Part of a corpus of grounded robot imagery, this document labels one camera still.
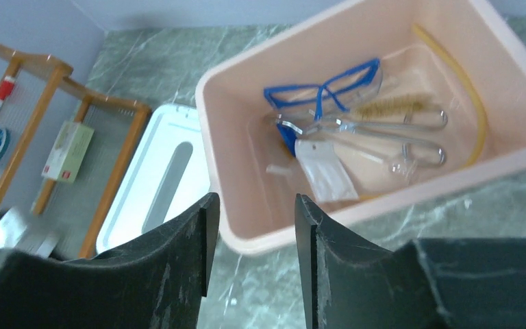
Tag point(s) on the yellow rubber tubing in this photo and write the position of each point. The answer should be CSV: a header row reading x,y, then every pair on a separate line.
x,y
423,65

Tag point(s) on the metal crucible tongs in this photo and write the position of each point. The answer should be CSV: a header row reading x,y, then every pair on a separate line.
x,y
387,127

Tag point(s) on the green white box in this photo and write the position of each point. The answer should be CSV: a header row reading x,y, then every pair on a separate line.
x,y
68,152

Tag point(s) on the pink plastic bin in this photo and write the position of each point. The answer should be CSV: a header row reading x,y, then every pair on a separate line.
x,y
254,172

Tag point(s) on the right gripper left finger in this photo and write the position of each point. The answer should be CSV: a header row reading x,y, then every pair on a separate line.
x,y
156,280

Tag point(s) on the blue safety glasses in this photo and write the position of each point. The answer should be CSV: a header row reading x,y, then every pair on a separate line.
x,y
339,93

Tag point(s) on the test tube brush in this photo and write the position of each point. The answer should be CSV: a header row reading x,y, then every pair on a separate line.
x,y
392,106

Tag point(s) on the white bin lid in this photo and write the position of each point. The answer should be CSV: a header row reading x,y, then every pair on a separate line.
x,y
167,174

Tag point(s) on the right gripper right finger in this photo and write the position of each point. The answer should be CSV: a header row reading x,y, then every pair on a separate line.
x,y
349,282

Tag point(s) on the graduated cylinder blue base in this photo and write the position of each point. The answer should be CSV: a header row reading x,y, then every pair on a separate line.
x,y
404,163

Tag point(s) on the orange wooden shelf rack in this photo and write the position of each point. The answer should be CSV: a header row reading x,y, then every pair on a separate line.
x,y
45,95

